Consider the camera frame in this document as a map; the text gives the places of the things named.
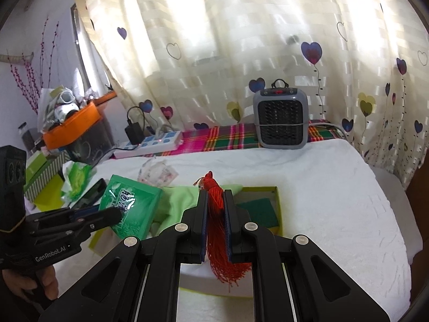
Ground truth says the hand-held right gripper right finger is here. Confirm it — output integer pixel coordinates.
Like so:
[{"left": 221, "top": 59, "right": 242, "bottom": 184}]
[{"left": 224, "top": 189, "right": 391, "bottom": 322}]

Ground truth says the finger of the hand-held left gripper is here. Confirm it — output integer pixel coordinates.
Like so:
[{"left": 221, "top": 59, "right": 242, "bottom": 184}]
[
  {"left": 30, "top": 207, "right": 123, "bottom": 242},
  {"left": 27, "top": 207, "right": 103, "bottom": 226}
]

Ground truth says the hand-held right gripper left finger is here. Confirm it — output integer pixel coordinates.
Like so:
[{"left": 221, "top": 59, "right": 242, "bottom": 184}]
[{"left": 37, "top": 189, "right": 209, "bottom": 322}]

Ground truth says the green plastic packet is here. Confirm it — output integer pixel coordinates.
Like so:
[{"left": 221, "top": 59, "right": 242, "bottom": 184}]
[{"left": 99, "top": 174, "right": 165, "bottom": 240}]

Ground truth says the red tassel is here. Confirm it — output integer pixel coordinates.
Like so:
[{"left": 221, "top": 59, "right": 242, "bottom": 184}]
[{"left": 193, "top": 171, "right": 252, "bottom": 296}]

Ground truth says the yellow green scrub sponge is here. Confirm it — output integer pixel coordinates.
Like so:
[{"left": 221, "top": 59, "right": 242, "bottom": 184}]
[{"left": 236, "top": 199, "right": 279, "bottom": 230}]

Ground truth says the light green cloth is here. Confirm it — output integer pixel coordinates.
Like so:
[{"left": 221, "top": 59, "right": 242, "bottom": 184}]
[{"left": 152, "top": 184, "right": 243, "bottom": 232}]

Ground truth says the lime green cardboard box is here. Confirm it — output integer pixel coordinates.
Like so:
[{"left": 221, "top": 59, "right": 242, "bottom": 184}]
[{"left": 89, "top": 184, "right": 285, "bottom": 299}]

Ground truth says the person's left hand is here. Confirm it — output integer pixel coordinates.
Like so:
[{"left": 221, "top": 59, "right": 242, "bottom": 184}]
[{"left": 0, "top": 264, "right": 60, "bottom": 309}]

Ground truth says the black smartphone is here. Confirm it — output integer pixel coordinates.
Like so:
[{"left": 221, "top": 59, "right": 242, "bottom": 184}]
[{"left": 70, "top": 178, "right": 108, "bottom": 210}]

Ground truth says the striped lime cardboard box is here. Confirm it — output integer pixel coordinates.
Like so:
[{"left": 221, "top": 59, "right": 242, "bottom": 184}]
[{"left": 23, "top": 151, "right": 72, "bottom": 212}]

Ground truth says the green tissue pack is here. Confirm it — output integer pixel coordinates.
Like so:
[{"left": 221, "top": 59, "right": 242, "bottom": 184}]
[{"left": 60, "top": 161, "right": 93, "bottom": 202}]

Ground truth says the dark glass jar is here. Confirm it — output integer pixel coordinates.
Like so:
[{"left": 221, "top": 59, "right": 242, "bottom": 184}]
[{"left": 17, "top": 122, "right": 34, "bottom": 146}]

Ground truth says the clear red print plastic packet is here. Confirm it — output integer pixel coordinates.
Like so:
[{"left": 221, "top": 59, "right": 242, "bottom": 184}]
[{"left": 137, "top": 159, "right": 178, "bottom": 186}]

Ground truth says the dark patterned container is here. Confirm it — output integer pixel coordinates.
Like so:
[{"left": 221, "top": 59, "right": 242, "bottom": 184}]
[{"left": 62, "top": 116, "right": 116, "bottom": 170}]

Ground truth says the black charger adapter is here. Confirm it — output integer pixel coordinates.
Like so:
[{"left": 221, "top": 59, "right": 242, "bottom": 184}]
[{"left": 125, "top": 123, "right": 145, "bottom": 145}]

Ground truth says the orange plastic tray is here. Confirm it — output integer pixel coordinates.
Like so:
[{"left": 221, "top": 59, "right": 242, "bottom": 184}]
[{"left": 42, "top": 102, "right": 103, "bottom": 150}]

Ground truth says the pink green plaid cloth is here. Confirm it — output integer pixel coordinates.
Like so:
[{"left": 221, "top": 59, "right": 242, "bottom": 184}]
[{"left": 174, "top": 119, "right": 346, "bottom": 156}]

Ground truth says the white blue power strip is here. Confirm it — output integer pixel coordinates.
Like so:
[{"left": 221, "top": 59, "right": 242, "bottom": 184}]
[{"left": 114, "top": 131, "right": 184, "bottom": 159}]

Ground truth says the white crumpled clutter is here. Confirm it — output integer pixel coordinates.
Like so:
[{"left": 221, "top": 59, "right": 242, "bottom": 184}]
[{"left": 37, "top": 85, "right": 98, "bottom": 131}]

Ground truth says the orange window ledge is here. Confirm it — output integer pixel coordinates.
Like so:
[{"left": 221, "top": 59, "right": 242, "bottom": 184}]
[{"left": 90, "top": 90, "right": 118, "bottom": 108}]

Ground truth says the small grey heater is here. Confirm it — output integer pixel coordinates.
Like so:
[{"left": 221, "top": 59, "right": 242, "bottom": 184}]
[{"left": 252, "top": 79, "right": 309, "bottom": 150}]

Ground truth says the cream heart print curtain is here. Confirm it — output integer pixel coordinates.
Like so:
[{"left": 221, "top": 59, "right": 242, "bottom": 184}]
[{"left": 72, "top": 0, "right": 429, "bottom": 188}]

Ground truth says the white power cord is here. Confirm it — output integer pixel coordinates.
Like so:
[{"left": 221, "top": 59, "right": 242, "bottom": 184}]
[{"left": 308, "top": 121, "right": 351, "bottom": 141}]

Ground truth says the window frame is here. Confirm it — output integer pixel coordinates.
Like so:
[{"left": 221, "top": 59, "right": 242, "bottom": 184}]
[{"left": 69, "top": 2, "right": 114, "bottom": 94}]

